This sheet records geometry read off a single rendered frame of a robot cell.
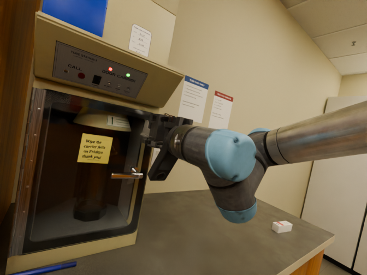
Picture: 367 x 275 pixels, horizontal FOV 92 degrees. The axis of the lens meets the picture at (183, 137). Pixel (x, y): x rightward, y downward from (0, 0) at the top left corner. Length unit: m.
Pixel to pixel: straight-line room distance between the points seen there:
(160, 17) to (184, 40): 0.60
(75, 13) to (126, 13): 0.19
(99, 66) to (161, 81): 0.15
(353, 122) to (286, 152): 0.10
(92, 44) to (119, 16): 0.18
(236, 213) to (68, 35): 0.45
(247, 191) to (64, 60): 0.45
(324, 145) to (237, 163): 0.15
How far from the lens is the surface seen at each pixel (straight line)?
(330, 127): 0.35
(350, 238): 3.22
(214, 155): 0.26
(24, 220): 0.59
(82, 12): 0.46
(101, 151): 0.54
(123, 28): 0.60
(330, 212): 3.21
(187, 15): 1.30
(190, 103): 1.21
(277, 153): 0.38
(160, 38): 0.64
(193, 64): 1.25
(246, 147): 0.27
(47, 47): 0.47
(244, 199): 0.34
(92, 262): 0.66
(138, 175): 0.54
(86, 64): 0.47
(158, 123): 0.42
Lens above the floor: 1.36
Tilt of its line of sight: 3 degrees down
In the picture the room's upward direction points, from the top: 11 degrees clockwise
